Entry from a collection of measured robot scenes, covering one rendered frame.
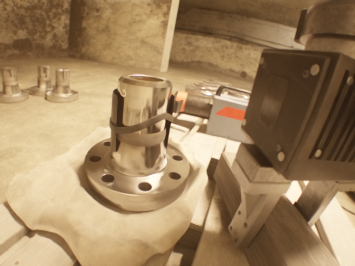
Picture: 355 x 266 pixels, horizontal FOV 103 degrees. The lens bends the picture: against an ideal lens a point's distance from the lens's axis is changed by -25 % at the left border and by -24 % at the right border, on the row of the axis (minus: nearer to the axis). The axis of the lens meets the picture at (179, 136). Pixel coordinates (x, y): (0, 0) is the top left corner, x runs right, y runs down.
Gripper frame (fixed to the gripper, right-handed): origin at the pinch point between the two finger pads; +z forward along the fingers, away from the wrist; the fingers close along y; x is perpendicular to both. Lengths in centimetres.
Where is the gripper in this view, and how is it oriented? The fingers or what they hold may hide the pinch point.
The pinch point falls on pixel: (274, 224)
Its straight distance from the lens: 39.5
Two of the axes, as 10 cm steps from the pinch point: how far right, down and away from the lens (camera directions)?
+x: 1.1, 4.4, -8.9
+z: -1.8, 8.9, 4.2
